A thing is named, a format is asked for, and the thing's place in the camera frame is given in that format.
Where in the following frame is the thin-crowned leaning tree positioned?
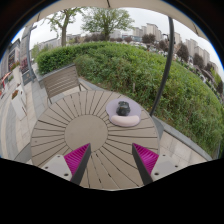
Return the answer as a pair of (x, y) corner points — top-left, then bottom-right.
(44, 7), (85, 48)

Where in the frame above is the tall grey sign pillar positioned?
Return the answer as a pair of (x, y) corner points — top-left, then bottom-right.
(19, 24), (38, 86)

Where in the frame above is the lilac mouse pad, wrist rest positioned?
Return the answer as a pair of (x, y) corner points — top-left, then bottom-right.
(105, 97), (142, 128)

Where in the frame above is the group of apartment buildings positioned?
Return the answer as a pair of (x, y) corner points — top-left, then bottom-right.
(132, 22), (218, 68)

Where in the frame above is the slatted grey outdoor chair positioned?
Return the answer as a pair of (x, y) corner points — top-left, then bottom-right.
(41, 64), (93, 105)

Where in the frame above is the beige parasol canopy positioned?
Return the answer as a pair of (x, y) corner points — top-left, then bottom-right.
(24, 0), (209, 41)

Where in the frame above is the black gaming computer mouse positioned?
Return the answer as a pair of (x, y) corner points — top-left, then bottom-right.
(115, 100), (132, 117)

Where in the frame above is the green hedge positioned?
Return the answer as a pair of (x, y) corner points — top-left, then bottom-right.
(35, 41), (224, 156)

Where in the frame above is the dark curved parasol pole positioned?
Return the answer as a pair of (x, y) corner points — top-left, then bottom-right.
(148, 16), (176, 117)

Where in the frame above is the round full-crowned tree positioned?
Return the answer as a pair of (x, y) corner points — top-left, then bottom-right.
(81, 8), (135, 42)

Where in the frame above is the white planter box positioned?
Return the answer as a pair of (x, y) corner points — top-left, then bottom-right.
(10, 89), (28, 121)

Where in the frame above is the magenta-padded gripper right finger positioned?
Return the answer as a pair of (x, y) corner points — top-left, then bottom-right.
(130, 143), (184, 186)

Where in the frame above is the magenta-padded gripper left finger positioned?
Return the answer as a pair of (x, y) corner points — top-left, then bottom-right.
(41, 143), (93, 186)

